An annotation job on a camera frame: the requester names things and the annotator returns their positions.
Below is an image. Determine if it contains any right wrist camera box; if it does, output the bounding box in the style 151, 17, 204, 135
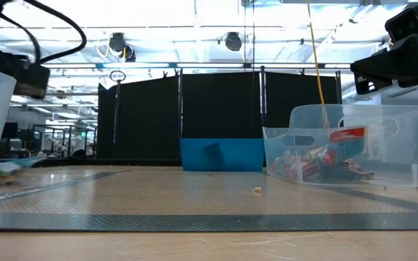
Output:
385, 7, 418, 43

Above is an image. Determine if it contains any black aluminium table frame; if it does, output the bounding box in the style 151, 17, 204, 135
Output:
30, 157, 418, 175

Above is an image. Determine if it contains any blue red granola bar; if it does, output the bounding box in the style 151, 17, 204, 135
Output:
327, 125, 370, 163

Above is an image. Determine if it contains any ring on pole stand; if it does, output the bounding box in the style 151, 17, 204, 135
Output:
109, 69, 127, 146

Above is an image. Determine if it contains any black partition screen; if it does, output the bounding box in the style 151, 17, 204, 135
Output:
97, 68, 343, 160

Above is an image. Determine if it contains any black camera cable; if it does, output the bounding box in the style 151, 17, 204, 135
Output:
22, 0, 88, 65

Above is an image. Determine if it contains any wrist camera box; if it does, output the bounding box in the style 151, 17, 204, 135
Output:
12, 63, 52, 100
385, 7, 418, 43

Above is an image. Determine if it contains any dark computer monitor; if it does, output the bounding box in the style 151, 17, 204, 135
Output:
1, 122, 19, 138

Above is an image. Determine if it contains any yellow hanging cable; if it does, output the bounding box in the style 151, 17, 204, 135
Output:
306, 0, 330, 128

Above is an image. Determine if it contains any black ceiling fixture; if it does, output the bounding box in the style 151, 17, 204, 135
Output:
107, 31, 137, 62
224, 31, 243, 52

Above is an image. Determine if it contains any teal plastic bin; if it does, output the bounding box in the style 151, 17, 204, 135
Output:
179, 138, 266, 173

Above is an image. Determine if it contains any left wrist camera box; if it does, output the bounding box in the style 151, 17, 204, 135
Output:
12, 63, 52, 100

